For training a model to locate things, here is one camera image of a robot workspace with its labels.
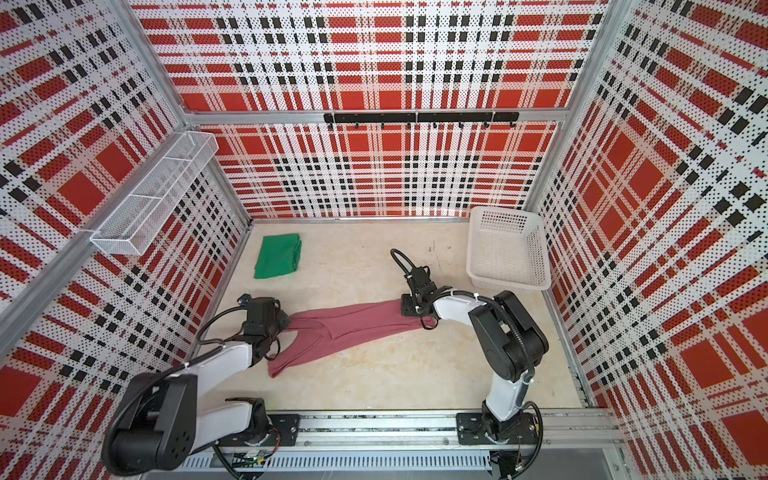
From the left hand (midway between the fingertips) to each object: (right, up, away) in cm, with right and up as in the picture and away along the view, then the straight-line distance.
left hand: (280, 319), depth 92 cm
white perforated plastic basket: (+77, +21, +17) cm, 82 cm away
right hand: (+40, +3, +4) cm, 41 cm away
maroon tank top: (+11, -4, -1) cm, 11 cm away
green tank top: (-7, +20, +15) cm, 26 cm away
